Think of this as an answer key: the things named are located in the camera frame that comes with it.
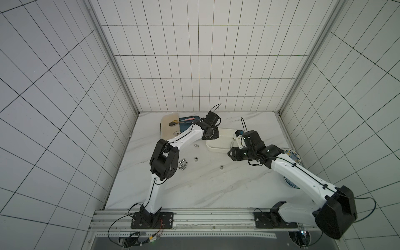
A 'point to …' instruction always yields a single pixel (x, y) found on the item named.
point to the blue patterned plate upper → (293, 154)
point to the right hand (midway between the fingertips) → (225, 153)
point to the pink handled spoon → (187, 119)
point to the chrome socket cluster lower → (182, 167)
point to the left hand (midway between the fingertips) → (213, 138)
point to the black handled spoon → (173, 123)
